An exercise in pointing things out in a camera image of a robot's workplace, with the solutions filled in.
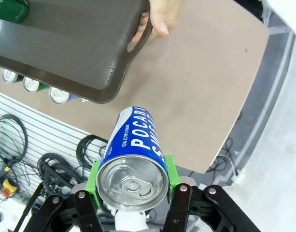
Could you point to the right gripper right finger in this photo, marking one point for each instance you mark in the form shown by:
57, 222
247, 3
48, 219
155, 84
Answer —
181, 212

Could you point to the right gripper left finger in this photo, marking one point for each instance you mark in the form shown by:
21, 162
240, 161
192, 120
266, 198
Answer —
85, 212

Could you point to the blue Pocari Sweat can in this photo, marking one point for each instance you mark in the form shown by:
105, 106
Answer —
58, 94
138, 135

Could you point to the dark brown serving tray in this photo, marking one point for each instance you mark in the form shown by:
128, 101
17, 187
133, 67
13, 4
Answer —
65, 48

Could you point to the green Sprite can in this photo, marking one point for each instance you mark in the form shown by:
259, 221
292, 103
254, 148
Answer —
30, 84
7, 10

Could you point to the person's left hand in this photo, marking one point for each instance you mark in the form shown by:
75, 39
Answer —
164, 14

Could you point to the black flat bar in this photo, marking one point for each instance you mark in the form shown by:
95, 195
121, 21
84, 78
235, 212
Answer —
29, 207

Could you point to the yellow red emergency stop button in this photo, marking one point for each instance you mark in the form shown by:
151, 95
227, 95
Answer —
9, 187

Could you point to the white ribbed platform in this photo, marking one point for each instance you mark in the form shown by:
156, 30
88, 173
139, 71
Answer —
41, 125

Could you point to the black Pepsi can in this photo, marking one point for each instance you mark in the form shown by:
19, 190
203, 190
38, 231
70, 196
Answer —
9, 75

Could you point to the white table with square leg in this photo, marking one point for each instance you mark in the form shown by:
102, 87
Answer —
292, 9

